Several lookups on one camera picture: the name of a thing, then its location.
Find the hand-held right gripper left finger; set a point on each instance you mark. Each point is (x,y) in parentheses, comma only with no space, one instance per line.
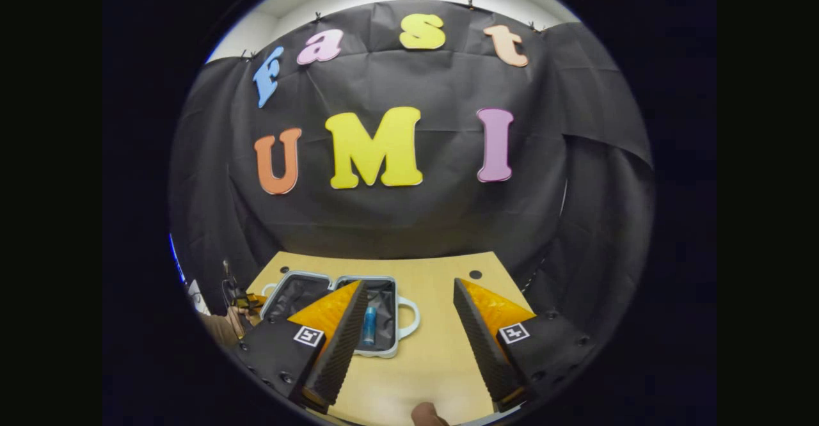
(342,343)

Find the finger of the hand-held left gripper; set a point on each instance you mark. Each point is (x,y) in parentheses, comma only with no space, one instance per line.
(253,300)

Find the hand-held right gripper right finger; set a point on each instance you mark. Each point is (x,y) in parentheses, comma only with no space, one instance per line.
(477,336)

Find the blue cap skincare bottle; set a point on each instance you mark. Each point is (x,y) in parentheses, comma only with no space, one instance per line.
(370,325)

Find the light blue suitcase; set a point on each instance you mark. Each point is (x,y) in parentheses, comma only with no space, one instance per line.
(384,304)

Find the white object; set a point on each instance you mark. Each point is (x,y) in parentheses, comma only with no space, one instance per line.
(197,297)

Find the black backdrop cloth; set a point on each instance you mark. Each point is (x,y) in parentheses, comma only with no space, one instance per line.
(416,221)

